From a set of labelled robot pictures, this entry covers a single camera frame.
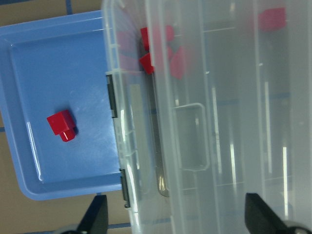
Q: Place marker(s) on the red block front bottom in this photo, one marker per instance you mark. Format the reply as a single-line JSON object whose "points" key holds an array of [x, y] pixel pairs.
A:
{"points": [[169, 33]]}

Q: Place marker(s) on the red block under lid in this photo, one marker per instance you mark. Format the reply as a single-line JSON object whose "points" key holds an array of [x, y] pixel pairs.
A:
{"points": [[272, 19]]}

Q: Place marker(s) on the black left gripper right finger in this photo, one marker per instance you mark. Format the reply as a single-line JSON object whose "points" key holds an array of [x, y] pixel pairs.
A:
{"points": [[261, 219]]}

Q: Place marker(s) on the blue plastic tray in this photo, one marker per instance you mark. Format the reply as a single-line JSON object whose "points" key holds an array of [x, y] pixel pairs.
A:
{"points": [[47, 66]]}

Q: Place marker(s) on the clear plastic storage box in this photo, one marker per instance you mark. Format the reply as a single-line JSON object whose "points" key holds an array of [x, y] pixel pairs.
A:
{"points": [[134, 108]]}

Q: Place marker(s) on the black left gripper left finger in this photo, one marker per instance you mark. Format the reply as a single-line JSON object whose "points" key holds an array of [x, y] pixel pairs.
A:
{"points": [[95, 220]]}

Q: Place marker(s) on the clear plastic box lid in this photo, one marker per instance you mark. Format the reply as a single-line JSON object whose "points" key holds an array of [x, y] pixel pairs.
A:
{"points": [[240, 119]]}

